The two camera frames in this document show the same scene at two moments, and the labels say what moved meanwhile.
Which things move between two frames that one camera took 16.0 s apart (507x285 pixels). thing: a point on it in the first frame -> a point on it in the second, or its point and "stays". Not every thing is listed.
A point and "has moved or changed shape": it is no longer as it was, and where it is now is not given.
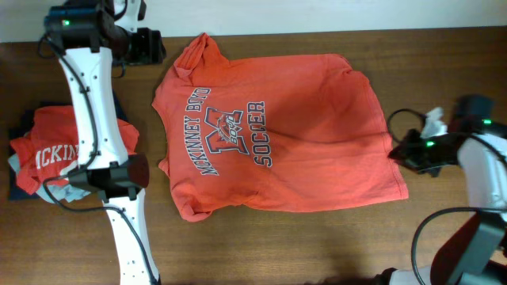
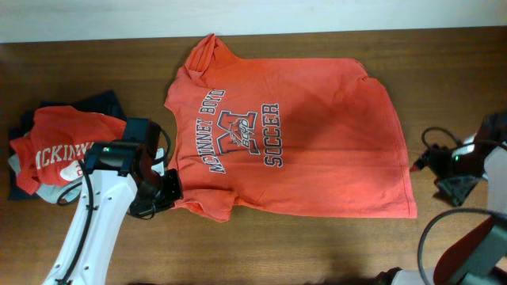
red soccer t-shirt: x=272 y=134 has moved or changed shape
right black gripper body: x=425 y=154 -> x=457 y=175
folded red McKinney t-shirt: x=51 y=149 stays
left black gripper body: x=138 y=49 -> x=158 y=194
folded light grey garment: x=61 y=191 stays
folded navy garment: x=23 y=124 stays
